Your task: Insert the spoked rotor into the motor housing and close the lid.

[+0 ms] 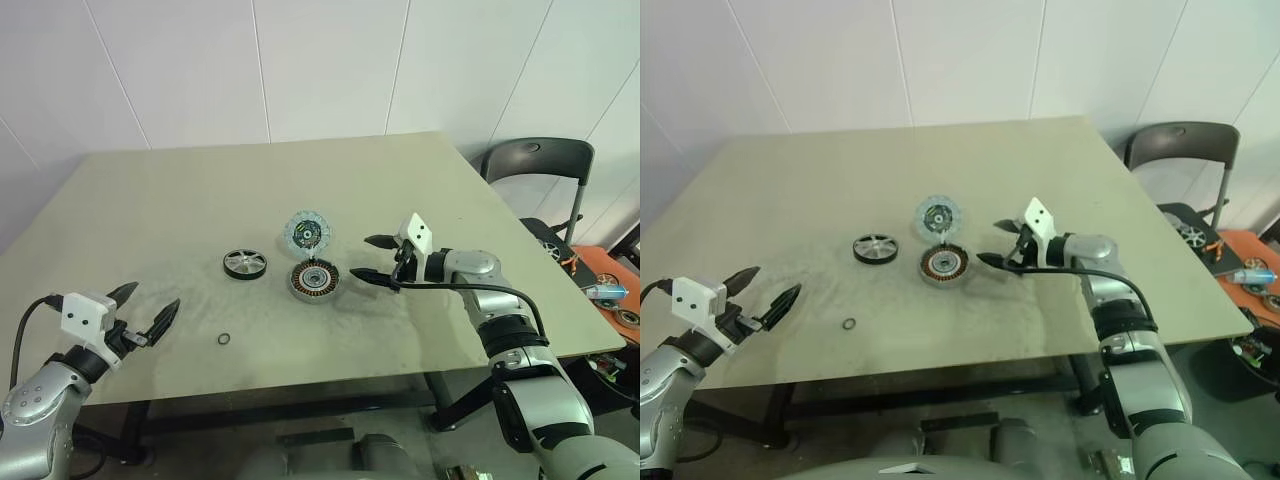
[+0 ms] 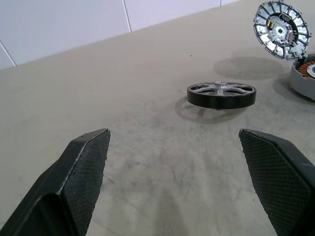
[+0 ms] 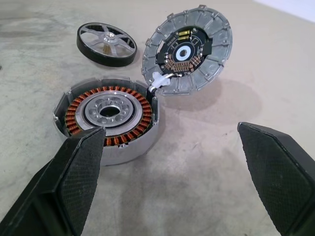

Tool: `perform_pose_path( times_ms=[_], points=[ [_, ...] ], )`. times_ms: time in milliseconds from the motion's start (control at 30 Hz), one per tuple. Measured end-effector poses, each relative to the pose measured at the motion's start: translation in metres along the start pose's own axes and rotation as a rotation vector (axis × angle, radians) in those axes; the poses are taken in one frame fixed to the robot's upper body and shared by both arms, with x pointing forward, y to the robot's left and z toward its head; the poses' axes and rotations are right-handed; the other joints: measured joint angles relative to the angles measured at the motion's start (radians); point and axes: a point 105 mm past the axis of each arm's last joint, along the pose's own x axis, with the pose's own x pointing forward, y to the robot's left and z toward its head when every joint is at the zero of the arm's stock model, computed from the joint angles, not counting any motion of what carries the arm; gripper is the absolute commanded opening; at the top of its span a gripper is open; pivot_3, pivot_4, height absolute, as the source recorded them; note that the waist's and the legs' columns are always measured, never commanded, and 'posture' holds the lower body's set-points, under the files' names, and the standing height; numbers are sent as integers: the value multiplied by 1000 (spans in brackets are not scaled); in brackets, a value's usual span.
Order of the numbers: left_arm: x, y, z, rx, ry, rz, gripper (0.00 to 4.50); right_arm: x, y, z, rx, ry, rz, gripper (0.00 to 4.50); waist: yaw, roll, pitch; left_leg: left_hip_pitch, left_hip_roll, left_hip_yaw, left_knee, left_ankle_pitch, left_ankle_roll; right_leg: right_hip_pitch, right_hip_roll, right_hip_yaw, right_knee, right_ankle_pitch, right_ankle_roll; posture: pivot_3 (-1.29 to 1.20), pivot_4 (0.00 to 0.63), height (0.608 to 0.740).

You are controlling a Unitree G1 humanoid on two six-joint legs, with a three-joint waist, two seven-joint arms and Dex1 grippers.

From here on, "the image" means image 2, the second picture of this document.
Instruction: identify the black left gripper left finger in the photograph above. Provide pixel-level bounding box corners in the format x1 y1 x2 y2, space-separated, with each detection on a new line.
0 128 111 236

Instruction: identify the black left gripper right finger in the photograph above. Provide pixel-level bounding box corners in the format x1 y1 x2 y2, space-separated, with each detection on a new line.
238 127 315 236

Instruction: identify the grey motor housing copper stator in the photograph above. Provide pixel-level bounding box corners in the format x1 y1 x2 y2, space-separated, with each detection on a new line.
288 53 315 102

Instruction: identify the black ring silver spoked rotor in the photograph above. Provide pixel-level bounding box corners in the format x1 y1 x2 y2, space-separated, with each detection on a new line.
186 80 257 110

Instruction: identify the round grey metal disc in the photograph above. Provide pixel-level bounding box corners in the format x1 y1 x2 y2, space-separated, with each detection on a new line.
252 0 311 61

